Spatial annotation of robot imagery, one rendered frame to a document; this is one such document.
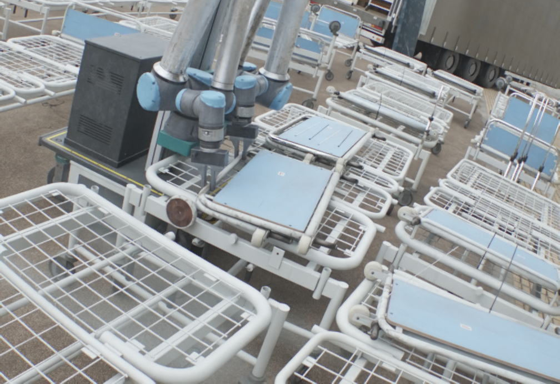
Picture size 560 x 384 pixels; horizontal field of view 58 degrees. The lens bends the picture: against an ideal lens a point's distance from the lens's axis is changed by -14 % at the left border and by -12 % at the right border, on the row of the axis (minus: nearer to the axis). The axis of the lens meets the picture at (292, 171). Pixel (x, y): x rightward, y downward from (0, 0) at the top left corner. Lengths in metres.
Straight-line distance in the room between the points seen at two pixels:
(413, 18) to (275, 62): 9.43
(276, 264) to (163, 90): 0.78
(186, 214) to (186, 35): 0.65
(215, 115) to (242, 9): 0.42
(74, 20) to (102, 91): 1.62
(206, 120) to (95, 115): 0.77
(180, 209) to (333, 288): 0.59
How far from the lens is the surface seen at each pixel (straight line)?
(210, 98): 2.00
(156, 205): 2.12
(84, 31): 4.08
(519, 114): 6.90
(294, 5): 2.60
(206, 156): 2.07
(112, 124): 2.58
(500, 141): 4.93
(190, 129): 2.35
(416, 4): 12.03
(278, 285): 2.71
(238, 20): 2.14
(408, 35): 11.96
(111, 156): 2.62
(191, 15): 2.11
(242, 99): 2.40
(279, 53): 2.65
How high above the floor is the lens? 1.38
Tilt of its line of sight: 20 degrees down
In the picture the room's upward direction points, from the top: 19 degrees clockwise
